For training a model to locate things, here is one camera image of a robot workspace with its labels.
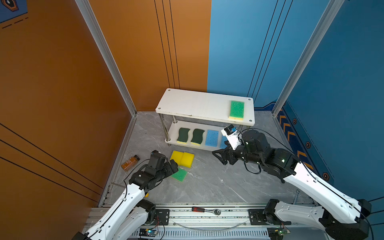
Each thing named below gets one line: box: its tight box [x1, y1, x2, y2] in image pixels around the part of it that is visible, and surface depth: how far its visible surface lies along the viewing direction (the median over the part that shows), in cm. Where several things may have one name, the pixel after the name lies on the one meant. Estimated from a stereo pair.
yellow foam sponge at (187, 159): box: [180, 152, 195, 169], surface depth 94 cm
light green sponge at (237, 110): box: [229, 100, 245, 121], surface depth 73 cm
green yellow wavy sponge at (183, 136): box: [176, 127, 190, 145], surface depth 98 cm
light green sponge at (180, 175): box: [170, 168, 188, 182], surface depth 88 cm
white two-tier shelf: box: [155, 88, 255, 151], surface depth 81 cm
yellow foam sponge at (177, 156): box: [170, 150, 184, 166], surface depth 96 cm
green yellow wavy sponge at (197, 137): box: [190, 128, 205, 146], surface depth 97 cm
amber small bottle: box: [121, 154, 141, 172], surface depth 91 cm
